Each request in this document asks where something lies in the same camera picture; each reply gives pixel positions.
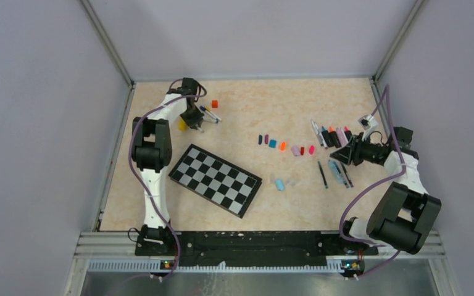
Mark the pale purple highlighter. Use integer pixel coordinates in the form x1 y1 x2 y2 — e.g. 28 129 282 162
336 128 349 147

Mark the white marker magenta end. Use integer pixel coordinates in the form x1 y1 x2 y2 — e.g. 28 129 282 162
320 134 328 149

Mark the light blue eraser bar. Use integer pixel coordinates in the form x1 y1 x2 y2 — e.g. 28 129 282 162
328 160 344 184

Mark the black highlighter pink cap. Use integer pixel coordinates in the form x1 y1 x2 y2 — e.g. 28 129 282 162
343 126 353 142

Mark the black highlighter orange cap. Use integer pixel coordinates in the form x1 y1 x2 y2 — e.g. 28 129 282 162
328 126 342 148

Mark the black highlighter blue tip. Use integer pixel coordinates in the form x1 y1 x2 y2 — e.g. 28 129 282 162
321 126 335 147

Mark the thin dark pen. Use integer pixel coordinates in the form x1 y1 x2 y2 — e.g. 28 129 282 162
340 162 354 188

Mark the black gel pen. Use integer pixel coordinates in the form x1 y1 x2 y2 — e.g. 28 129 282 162
317 160 329 189

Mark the pale purple highlighter cap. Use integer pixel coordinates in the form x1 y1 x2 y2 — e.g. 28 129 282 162
291 146 301 157

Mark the light blue highlighter cap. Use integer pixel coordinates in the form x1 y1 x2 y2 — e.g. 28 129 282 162
275 179 285 191

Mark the black white chessboard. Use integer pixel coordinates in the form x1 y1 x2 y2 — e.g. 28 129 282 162
168 144 263 218

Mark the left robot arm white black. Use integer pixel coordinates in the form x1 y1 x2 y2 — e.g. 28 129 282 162
128 78 207 255

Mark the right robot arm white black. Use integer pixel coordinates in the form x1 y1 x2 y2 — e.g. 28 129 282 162
330 126 442 254

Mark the yellow block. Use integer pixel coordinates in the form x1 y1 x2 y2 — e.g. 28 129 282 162
178 120 188 131

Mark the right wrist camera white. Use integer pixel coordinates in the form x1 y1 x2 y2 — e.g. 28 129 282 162
358 114 379 141

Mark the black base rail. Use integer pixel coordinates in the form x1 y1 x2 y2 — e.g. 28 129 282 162
134 231 378 268

